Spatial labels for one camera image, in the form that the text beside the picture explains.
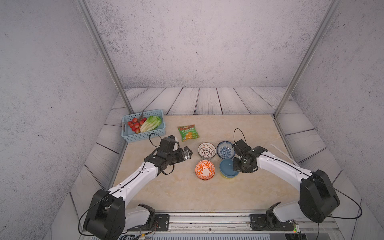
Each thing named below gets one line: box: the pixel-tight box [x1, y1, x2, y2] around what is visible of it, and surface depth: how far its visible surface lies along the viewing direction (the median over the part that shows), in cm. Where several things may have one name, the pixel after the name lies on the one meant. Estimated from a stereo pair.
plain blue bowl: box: [219, 158, 239, 178], surface depth 87 cm
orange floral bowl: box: [195, 160, 216, 180], surface depth 90 cm
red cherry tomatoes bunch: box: [127, 116, 147, 134], surface depth 113 cm
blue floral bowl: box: [216, 140, 236, 159], surface depth 98 cm
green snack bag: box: [177, 124, 200, 142], surface depth 108 cm
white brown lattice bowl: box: [197, 142, 217, 160], surface depth 98 cm
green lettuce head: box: [140, 115, 162, 133], surface depth 110 cm
